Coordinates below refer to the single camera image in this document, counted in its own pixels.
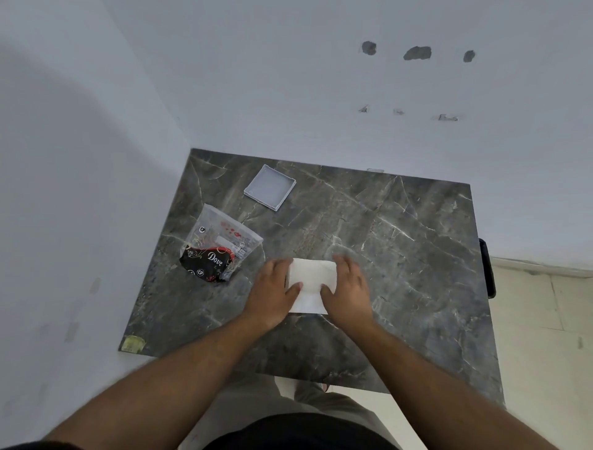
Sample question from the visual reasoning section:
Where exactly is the person's left hand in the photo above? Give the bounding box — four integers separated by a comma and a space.
242, 258, 304, 332

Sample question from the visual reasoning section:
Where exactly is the person's right hand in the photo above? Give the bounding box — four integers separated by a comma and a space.
319, 253, 377, 333

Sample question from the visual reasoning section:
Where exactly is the white paper napkin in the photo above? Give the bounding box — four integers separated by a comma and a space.
284, 258, 338, 315

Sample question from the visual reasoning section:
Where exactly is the person's right forearm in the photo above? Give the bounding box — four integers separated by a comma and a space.
341, 319, 564, 450

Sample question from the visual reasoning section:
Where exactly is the person's left forearm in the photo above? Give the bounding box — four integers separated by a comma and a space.
44, 314, 284, 450

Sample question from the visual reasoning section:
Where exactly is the black and red wrapper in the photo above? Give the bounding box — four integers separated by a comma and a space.
180, 246, 237, 283

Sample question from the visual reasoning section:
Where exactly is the clear plastic zip bag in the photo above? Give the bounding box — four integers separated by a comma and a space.
179, 203, 264, 285

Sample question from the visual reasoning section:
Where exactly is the clear plastic box lid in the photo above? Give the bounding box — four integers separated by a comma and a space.
243, 164, 297, 212

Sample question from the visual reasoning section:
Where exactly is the black shirt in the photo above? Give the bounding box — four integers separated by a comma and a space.
204, 412, 386, 450

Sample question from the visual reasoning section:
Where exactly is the black chair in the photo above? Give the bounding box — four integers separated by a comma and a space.
478, 238, 497, 299

